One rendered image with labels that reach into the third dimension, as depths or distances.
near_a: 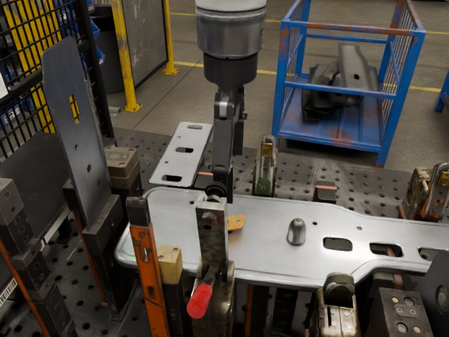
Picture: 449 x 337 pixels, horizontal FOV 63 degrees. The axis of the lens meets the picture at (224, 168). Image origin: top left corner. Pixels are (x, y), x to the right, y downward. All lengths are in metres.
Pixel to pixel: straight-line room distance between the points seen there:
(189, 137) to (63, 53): 0.45
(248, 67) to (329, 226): 0.38
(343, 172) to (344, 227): 0.69
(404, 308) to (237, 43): 0.38
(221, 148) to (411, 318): 0.31
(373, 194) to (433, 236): 0.58
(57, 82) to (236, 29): 0.30
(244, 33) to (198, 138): 0.55
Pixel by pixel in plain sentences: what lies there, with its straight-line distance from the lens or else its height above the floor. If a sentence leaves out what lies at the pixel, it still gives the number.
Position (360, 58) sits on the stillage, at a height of 0.51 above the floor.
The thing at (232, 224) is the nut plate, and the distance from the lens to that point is 0.69.
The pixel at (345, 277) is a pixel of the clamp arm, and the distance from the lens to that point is 0.53.
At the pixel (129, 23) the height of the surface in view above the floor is 0.71.
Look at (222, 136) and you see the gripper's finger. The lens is 0.49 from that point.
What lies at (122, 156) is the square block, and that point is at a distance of 0.83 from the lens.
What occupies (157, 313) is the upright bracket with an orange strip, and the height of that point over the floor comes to 0.95.
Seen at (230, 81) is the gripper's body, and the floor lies 1.32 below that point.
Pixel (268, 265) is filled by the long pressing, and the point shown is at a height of 1.00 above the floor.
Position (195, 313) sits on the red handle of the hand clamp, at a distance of 0.44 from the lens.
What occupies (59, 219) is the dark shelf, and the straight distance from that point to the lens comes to 0.78.
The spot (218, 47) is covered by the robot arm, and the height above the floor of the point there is 1.36.
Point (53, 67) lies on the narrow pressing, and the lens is 0.62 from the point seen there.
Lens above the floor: 1.51
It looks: 36 degrees down
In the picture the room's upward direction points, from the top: straight up
